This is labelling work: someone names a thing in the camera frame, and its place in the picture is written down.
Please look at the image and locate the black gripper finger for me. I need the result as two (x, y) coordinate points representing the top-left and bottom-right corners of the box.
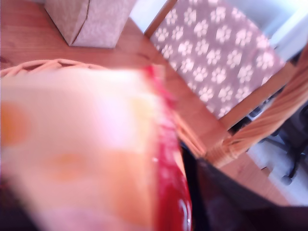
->
(180, 144), (277, 231)

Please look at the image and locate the white bag with red logo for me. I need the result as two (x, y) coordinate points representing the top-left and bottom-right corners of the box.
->
(0, 64), (193, 231)

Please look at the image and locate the beige leaf print tissue box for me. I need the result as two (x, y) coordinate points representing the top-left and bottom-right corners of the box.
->
(44, 0), (135, 49)

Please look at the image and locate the black office chair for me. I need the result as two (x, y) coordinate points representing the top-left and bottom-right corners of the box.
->
(264, 96), (308, 186)

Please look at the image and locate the woven wicker basket with handle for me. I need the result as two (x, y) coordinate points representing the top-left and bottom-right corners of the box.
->
(0, 59), (308, 169)

